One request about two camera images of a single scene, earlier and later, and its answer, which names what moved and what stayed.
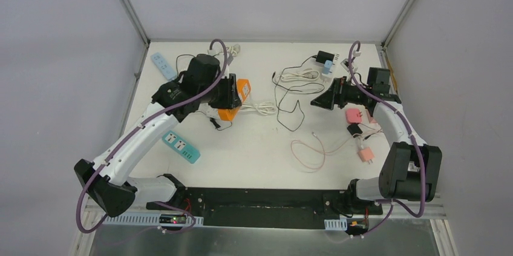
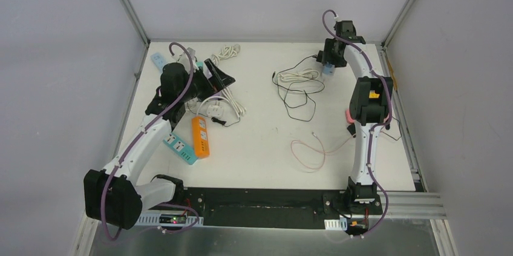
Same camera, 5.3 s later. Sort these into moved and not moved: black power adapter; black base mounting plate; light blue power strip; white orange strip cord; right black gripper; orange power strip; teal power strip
Moved: white orange strip cord; right black gripper; orange power strip
Not moved: black power adapter; light blue power strip; teal power strip; black base mounting plate
